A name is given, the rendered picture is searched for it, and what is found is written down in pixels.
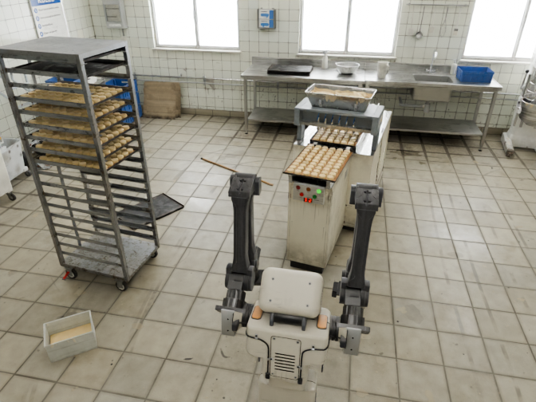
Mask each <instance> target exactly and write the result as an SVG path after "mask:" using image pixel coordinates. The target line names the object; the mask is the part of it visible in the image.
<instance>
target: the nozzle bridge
mask: <svg viewBox="0 0 536 402"><path fill-rule="evenodd" d="M318 113H319V117H320V121H319V122H320V123H318V122H317V116H318ZM325 114H326V118H327V121H326V124H324V119H325ZM383 115H384V106H382V105H374V104H369V105H368V107H367V109H366V110H365V112H355V111H349V110H341V109H334V108H321V107H313V106H312V105H311V104H310V102H309V99H308V97H306V98H304V99H303V100H302V101H301V102H300V103H299V104H298V105H297V106H296V107H295V108H294V125H297V126H298V130H297V140H302V138H303V137H304V136H305V125H309V126H315V127H321V128H333V129H339V130H345V131H351V132H363V133H369V134H370V135H371V136H373V137H372V148H371V151H374V152H375V151H376V149H377V146H378V140H379V135H380V126H381V125H382V120H383ZM332 116H333V125H331V119H332ZM340 116H341V117H340ZM339 117H340V118H341V125H340V126H338V120H339ZM347 117H348V127H345V122H346V119H347ZM355 117H356V118H355ZM354 118H355V128H353V120H354Z"/></svg>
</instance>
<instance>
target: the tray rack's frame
mask: <svg viewBox="0 0 536 402"><path fill-rule="evenodd" d="M124 46H125V42H124V41H119V40H106V39H93V38H80V37H54V36H48V37H41V38H37V39H33V40H29V41H22V42H18V43H14V44H10V45H3V46H0V74H1V77H2V81H3V84H4V87H5V90H6V94H7V96H8V100H9V102H10V107H11V109H12V113H13V115H14V119H15V122H16V125H17V128H18V132H19V135H20V137H21V141H22V145H23V148H24V150H25V154H26V158H27V160H28V163H29V166H30V170H31V173H32V176H33V181H34V183H35V186H36V188H37V193H38V196H39V199H40V201H41V205H42V209H43V211H44V214H45V218H46V222H47V224H48V227H49V231H50V234H51V237H52V240H53V244H54V246H55V250H56V252H57V256H58V259H59V263H60V265H61V266H64V268H65V269H66V271H67V270H69V271H70V272H69V274H68V275H69V276H73V273H72V271H71V269H75V270H82V271H85V272H89V273H92V274H99V275H102V276H105V277H109V278H115V279H114V281H116V283H117V286H118V288H121V289H123V285H122V282H123V281H124V275H123V271H122V267H119V266H113V265H109V264H105V263H102V262H95V261H92V260H88V259H84V258H78V257H74V256H71V255H69V256H67V257H66V258H64V256H63V254H62V250H61V246H60V243H59V240H58V237H57V232H56V230H55V227H54V225H53V220H52V217H51V214H50V211H49V207H48V203H47V201H46V198H45V193H44V191H43V188H42V185H41V180H40V178H39V174H38V172H37V167H36V164H35V162H34V157H33V154H32V152H31V149H30V144H29V141H28V138H27V135H26V131H25V128H24V125H23V123H22V118H21V115H20V112H19V109H18V105H17V102H16V99H15V96H14V91H13V89H12V86H11V83H10V79H9V76H8V72H7V70H6V66H5V62H4V60H3V57H2V53H4V54H14V55H24V56H35V57H54V58H64V59H74V60H76V59H75V55H74V54H76V53H82V57H83V59H84V58H87V57H91V56H94V55H97V54H100V53H105V52H108V51H111V50H114V49H119V48H121V47H124ZM121 237H122V238H123V239H122V244H123V247H126V248H125V249H124V255H125V257H128V258H127V259H126V263H127V266H130V267H129V268H128V273H129V277H130V279H131V278H132V277H133V276H134V274H135V273H136V272H137V271H138V270H139V269H140V268H141V267H142V266H143V264H145V262H146V261H147V260H149V258H150V257H151V256H152V255H154V253H155V252H156V251H157V250H158V246H155V243H153V242H146V241H142V240H138V239H134V238H127V237H123V236H121ZM89 239H92V240H96V241H99V242H106V243H110V244H114V245H116V239H115V238H109V237H104V236H100V235H97V234H94V235H93V236H91V237H90V238H89ZM77 242H78V246H83V247H87V248H91V249H94V250H101V251H105V252H109V253H113V254H119V253H118V249H117V248H113V247H110V246H102V245H99V244H95V243H90V242H84V243H83V244H81V240H77ZM72 253H74V254H80V255H84V256H88V257H91V258H98V259H102V260H105V261H109V262H115V263H119V264H120V258H116V257H113V256H108V255H105V254H98V253H94V252H91V251H87V250H80V249H76V250H75V251H74V252H72Z"/></svg>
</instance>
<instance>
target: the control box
mask: <svg viewBox="0 0 536 402"><path fill-rule="evenodd" d="M296 186H299V187H300V189H299V190H298V189H297V188H296ZM307 187H309V188H310V191H307V190H306V188H307ZM318 189H319V190H321V193H317V190H318ZM301 192H302V193H303V194H304V195H303V196H300V193H301ZM313 195H316V196H317V198H316V199H313ZM305 198H306V202H308V203H309V202H310V199H311V203H316V204H321V205H324V203H325V187H322V186H317V185H312V184H307V183H299V182H294V192H293V199H296V200H300V201H304V202H305Z"/></svg>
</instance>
